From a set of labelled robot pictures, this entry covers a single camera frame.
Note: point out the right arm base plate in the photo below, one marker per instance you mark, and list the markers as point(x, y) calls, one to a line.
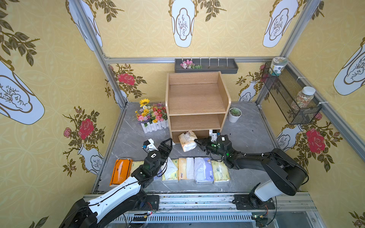
point(251, 202)

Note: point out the black wire wall basket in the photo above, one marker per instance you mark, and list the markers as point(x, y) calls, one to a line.
point(284, 89)

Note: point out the clear jar white lid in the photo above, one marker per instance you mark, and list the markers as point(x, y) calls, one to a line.
point(303, 98)

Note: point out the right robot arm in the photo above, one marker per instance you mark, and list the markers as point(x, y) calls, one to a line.
point(286, 175)

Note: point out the small cactus white pot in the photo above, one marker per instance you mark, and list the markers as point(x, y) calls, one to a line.
point(234, 114)

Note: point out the yellow tissue pack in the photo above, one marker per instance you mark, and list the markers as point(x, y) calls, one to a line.
point(171, 174)

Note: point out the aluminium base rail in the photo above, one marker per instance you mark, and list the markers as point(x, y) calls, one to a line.
point(217, 210)

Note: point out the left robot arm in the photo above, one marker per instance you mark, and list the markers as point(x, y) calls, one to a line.
point(129, 195)

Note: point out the orange tissue pack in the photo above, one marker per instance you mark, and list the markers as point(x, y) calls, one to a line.
point(121, 171)

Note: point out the yellow floral pack bottom shelf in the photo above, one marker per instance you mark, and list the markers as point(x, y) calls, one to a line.
point(220, 172)

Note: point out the wooden three-tier shelf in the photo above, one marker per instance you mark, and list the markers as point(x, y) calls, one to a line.
point(197, 102)

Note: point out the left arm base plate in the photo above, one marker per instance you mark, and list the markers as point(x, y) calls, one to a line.
point(151, 203)

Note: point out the pink flower on rack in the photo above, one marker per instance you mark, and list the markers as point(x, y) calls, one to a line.
point(188, 64)

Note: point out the artificial flowers white fence planter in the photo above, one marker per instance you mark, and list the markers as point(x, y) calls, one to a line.
point(152, 117)

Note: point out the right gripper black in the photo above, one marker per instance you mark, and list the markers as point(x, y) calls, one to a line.
point(215, 145)

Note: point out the peach tissue pack bottom shelf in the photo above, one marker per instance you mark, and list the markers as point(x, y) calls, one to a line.
point(187, 141)

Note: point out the dark wall hook rack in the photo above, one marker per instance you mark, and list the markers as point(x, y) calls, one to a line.
point(224, 65)

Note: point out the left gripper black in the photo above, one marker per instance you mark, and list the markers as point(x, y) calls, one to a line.
point(161, 152)

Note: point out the white purple tissue pack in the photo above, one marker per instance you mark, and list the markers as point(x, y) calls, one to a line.
point(203, 170)

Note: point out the printed lidded jar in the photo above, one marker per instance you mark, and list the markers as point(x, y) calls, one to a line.
point(277, 66)

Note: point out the green-yellow tissue pack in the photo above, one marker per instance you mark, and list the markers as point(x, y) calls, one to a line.
point(135, 165)

